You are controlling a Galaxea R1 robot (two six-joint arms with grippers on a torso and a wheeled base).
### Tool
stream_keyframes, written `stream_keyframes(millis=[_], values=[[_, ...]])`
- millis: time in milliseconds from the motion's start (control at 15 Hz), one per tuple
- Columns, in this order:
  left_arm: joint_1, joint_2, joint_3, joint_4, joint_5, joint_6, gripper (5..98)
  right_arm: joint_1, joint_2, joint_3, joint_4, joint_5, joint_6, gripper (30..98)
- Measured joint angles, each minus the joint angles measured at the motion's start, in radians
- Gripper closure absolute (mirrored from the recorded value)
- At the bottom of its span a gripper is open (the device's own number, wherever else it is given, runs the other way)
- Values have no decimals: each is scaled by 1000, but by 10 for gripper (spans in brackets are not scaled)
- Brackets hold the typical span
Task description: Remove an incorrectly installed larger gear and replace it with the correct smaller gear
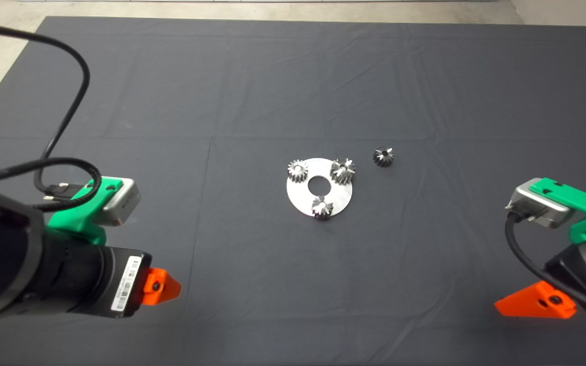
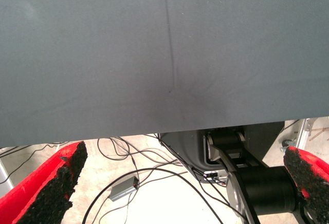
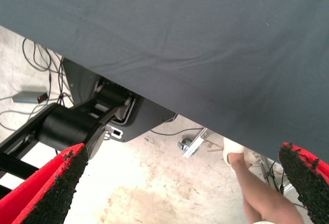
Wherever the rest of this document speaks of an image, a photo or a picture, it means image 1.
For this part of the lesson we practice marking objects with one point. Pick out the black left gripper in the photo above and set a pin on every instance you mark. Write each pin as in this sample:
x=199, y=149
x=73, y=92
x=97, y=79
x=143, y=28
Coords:
x=89, y=279

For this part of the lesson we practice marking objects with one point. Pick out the small dark steel gear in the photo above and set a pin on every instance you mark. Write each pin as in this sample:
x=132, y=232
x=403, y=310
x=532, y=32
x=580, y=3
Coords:
x=383, y=156

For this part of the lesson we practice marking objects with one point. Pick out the large steel bevel gear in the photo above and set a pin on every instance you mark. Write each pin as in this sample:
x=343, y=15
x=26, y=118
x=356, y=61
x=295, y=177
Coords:
x=343, y=172

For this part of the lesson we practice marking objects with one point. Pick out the small matte steel gear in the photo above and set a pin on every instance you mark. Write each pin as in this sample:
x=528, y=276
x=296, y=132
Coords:
x=297, y=171

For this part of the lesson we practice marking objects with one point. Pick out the small shiny steel gear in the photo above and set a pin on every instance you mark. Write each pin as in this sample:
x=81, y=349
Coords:
x=322, y=207

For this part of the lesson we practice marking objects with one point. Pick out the round metal plate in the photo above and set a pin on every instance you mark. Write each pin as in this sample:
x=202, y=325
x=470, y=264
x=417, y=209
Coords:
x=301, y=199

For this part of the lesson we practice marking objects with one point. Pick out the dark grey table cloth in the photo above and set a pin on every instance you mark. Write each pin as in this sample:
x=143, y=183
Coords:
x=272, y=76

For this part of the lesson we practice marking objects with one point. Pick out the right grey camera box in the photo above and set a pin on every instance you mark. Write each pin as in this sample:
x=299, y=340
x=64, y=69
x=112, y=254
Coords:
x=542, y=211

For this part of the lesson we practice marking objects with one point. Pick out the grey camera box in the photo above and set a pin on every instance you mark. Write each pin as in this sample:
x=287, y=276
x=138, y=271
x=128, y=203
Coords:
x=542, y=211
x=122, y=203

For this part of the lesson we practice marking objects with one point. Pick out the left grey camera box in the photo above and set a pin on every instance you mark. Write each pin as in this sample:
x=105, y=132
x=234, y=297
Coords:
x=122, y=203

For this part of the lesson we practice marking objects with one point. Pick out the left green camera mount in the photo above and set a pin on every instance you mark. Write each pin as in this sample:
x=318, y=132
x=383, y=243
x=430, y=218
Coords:
x=77, y=223

